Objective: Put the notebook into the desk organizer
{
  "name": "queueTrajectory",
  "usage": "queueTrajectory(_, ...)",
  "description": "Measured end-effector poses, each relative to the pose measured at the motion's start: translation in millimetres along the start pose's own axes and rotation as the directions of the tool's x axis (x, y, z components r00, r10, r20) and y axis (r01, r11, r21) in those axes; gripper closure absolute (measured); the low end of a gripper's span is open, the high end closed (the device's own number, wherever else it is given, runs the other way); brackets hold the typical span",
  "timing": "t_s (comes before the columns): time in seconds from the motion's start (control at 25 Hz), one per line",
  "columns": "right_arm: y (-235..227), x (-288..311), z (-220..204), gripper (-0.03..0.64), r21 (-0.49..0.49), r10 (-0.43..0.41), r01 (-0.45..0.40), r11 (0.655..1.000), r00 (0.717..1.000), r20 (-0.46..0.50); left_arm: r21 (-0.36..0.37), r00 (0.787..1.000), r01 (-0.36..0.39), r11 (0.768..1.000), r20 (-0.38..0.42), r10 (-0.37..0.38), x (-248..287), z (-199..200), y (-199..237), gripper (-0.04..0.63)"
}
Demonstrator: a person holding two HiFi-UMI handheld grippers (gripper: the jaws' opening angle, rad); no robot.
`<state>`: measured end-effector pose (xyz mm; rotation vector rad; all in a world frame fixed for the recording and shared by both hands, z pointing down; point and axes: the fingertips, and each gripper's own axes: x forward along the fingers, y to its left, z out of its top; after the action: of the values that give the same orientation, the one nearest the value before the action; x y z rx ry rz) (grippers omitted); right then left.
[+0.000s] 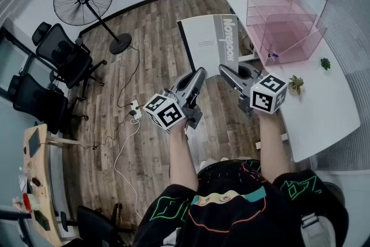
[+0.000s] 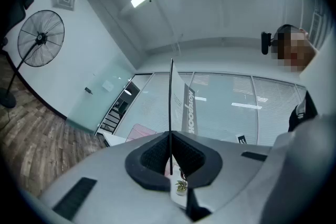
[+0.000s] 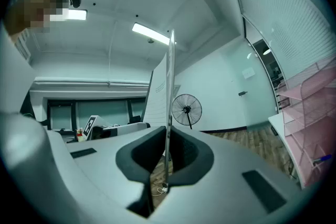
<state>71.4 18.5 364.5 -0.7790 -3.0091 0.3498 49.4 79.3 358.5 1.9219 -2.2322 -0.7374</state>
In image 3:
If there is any grey and white notebook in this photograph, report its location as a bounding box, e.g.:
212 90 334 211
141 29 176 192

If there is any rectangular ceiling light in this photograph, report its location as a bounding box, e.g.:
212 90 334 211
132 22 177 46
49 9 88 22

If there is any white paper door sign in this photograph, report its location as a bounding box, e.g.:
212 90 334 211
241 67 256 80

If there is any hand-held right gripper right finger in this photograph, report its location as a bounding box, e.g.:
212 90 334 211
157 125 318 224

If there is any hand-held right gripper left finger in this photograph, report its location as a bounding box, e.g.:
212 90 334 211
47 125 167 224

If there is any pink wire file tray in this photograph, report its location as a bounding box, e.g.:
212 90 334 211
277 56 336 188

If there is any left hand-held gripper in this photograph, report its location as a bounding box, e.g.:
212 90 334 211
83 114 151 141

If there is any blue pen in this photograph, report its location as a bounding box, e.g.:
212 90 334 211
312 154 333 165

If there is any black pedestal fan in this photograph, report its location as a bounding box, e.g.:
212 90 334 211
172 93 203 130

